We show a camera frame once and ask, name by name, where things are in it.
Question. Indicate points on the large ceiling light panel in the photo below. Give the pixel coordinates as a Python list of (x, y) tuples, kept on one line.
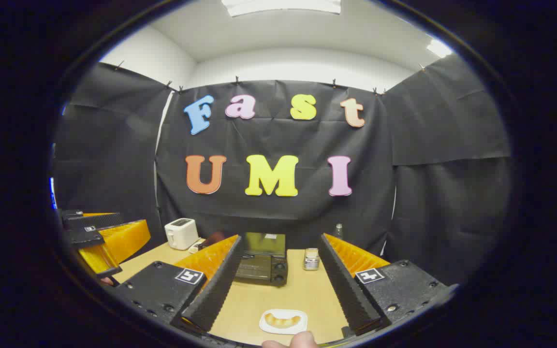
[(283, 6)]

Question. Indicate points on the golden bread roll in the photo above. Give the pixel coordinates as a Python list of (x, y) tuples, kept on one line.
[(283, 320)]

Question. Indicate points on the white toaster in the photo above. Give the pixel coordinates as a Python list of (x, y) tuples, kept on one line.
[(181, 233)]

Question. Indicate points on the small white snack dish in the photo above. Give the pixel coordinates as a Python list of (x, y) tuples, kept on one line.
[(196, 247)]

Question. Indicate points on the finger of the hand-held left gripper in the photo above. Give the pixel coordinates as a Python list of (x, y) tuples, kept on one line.
[(114, 244), (97, 221)]

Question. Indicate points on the black backdrop cloth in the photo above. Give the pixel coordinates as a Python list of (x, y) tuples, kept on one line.
[(269, 140)]

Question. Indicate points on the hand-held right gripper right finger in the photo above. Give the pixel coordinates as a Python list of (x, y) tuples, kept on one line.
[(346, 285)]

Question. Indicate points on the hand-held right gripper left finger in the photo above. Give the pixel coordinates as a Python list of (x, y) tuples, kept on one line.
[(218, 285)]

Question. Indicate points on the white plate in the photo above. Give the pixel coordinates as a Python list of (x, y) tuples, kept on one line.
[(266, 328)]

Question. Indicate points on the small ceiling light panel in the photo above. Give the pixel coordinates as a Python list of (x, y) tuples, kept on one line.
[(439, 48)]

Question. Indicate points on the black electric oven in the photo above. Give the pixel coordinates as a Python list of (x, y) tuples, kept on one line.
[(259, 266)]

